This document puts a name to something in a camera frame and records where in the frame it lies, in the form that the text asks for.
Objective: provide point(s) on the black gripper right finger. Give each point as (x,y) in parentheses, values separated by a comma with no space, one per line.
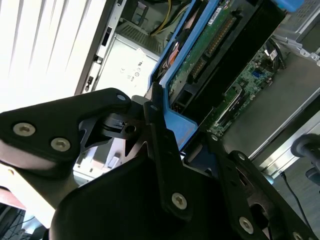
(232,175)

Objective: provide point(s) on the hard disk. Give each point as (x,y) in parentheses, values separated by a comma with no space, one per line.
(200,57)

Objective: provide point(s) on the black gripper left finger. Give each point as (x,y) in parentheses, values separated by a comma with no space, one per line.
(50,117)

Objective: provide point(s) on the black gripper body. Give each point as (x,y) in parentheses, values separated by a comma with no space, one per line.
(112,205)

